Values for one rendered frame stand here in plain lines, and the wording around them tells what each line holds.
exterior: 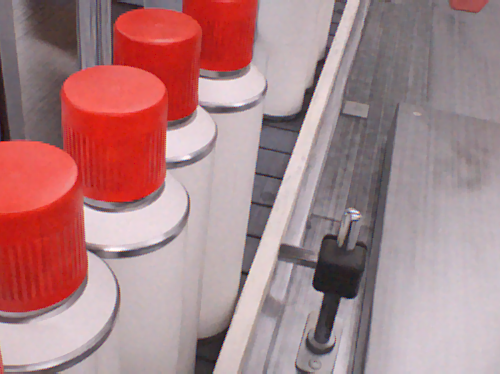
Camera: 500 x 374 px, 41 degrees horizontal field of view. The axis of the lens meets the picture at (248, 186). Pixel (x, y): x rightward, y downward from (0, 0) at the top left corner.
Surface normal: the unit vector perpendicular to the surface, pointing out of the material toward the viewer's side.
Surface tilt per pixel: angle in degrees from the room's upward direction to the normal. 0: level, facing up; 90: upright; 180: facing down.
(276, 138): 0
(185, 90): 90
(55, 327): 42
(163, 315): 90
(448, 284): 0
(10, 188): 2
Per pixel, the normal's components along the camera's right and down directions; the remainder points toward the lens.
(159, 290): 0.67, 0.50
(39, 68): 0.11, -0.80
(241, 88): 0.46, -0.24
